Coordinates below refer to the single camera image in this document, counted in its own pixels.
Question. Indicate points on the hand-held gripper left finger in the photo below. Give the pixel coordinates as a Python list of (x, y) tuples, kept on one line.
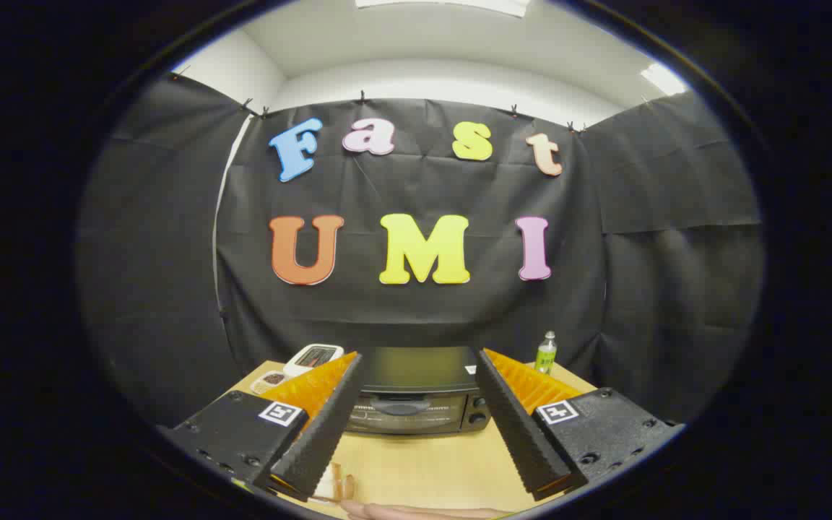
[(322, 433)]

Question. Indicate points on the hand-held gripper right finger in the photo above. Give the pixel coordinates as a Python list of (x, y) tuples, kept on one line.
[(524, 440)]

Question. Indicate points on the toasted bread sandwich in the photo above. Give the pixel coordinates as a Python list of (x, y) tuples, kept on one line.
[(347, 482)]

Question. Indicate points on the black toaster oven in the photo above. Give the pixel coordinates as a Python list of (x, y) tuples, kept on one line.
[(416, 368)]

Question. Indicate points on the white pop-up toaster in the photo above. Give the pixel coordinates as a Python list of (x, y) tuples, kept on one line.
[(297, 367)]

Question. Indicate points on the small white dish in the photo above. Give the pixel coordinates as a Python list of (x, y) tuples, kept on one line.
[(269, 380)]

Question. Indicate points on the green label bottle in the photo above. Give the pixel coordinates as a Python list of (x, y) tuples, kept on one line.
[(546, 355)]

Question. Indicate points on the black backdrop cloth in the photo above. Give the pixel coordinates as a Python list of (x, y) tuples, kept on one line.
[(170, 289)]

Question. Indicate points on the ceiling light panel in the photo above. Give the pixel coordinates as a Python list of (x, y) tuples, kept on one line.
[(445, 4), (665, 79)]

